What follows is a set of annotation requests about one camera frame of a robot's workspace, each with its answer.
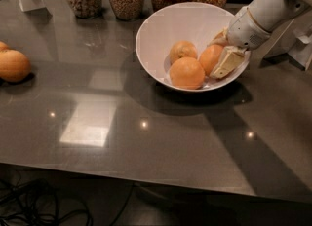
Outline large orange on table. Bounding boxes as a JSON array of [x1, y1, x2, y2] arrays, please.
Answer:
[[0, 50, 31, 82]]

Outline white ceramic bowl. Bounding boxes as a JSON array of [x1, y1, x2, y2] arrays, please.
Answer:
[[136, 2, 251, 93]]

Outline black cables on floor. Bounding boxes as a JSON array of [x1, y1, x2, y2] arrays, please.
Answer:
[[0, 174, 136, 226]]

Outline partly hidden orange at edge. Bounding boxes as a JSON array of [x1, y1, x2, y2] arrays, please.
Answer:
[[0, 41, 10, 51]]

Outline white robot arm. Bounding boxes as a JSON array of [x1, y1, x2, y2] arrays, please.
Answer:
[[209, 0, 312, 79]]

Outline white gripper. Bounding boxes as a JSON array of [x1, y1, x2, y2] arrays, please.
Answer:
[[209, 6, 271, 79]]

